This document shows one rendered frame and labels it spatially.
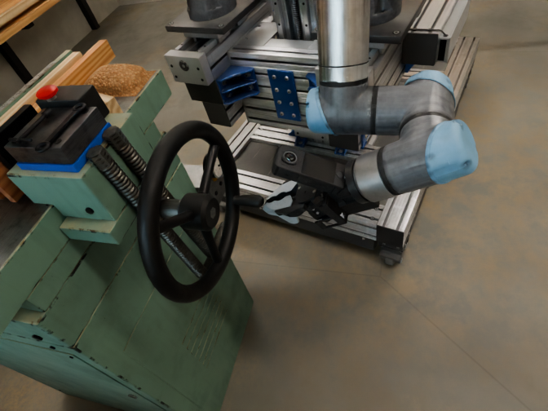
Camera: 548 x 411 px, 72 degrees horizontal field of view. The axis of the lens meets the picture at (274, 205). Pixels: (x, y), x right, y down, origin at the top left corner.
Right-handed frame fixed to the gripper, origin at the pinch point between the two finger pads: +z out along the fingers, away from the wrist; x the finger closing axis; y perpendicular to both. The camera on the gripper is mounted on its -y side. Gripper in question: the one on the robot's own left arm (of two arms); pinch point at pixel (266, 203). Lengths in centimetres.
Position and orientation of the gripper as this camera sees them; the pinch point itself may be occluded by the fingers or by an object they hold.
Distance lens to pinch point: 70.1
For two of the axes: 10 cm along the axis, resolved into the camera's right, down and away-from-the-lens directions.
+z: -7.1, 2.4, 6.7
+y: 6.7, 5.4, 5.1
